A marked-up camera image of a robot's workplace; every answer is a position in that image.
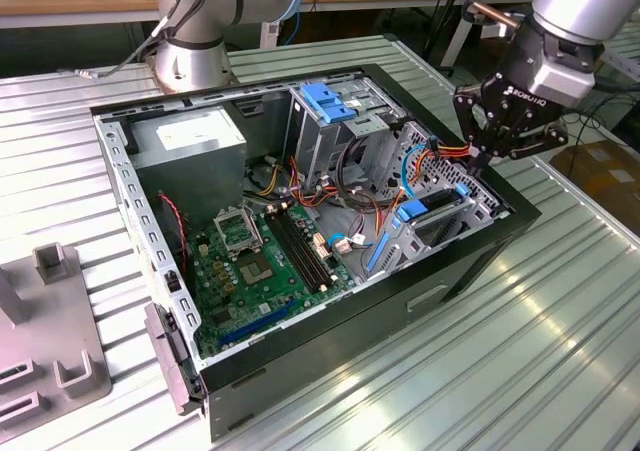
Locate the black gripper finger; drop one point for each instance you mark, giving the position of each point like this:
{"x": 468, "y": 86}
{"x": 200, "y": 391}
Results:
{"x": 472, "y": 116}
{"x": 540, "y": 133}

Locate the hard disk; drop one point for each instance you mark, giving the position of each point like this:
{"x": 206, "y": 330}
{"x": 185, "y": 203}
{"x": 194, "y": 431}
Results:
{"x": 415, "y": 211}

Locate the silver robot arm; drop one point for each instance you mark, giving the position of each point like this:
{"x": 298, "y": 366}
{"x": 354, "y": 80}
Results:
{"x": 185, "y": 46}

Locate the metal disk bay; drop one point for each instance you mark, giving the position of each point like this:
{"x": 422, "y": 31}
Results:
{"x": 482, "y": 213}

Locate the brown cardboard box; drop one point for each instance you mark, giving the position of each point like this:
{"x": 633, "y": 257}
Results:
{"x": 600, "y": 171}

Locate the metal slat side table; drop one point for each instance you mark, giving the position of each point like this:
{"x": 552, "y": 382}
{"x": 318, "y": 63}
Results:
{"x": 625, "y": 56}

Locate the blue optical drive latch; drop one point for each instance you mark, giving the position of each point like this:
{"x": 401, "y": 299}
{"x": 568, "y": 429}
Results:
{"x": 325, "y": 103}

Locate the metal optical drive cage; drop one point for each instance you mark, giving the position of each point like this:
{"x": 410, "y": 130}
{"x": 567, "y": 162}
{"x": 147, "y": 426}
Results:
{"x": 320, "y": 141}

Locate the white board connector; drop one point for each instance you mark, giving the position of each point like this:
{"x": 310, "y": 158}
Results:
{"x": 342, "y": 246}

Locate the black RAM slot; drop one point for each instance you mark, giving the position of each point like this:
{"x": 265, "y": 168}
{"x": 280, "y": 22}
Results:
{"x": 294, "y": 256}
{"x": 308, "y": 253}

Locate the black open PC case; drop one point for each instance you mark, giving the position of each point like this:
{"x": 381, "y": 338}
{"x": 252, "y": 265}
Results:
{"x": 350, "y": 331}

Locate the CPU socket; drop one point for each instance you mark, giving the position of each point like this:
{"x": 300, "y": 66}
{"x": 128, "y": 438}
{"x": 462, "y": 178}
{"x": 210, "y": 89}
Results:
{"x": 256, "y": 269}

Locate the grey power supply unit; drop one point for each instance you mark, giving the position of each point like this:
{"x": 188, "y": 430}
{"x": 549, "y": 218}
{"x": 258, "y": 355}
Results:
{"x": 190, "y": 171}

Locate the blue expansion slot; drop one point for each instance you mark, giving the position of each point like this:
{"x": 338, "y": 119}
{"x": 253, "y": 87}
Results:
{"x": 255, "y": 324}

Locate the green motherboard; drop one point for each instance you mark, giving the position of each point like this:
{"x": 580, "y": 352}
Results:
{"x": 210, "y": 281}

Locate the black case fan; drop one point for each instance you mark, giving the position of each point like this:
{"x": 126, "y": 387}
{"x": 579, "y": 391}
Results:
{"x": 172, "y": 236}

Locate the grey card retention latch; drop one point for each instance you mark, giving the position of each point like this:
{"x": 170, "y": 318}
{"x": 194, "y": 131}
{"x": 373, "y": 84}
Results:
{"x": 167, "y": 356}

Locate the grey parts rack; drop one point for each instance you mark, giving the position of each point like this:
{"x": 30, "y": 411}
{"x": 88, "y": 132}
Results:
{"x": 50, "y": 321}

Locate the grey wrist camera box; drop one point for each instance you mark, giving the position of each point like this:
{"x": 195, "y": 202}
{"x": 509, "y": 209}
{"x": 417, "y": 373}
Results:
{"x": 565, "y": 83}

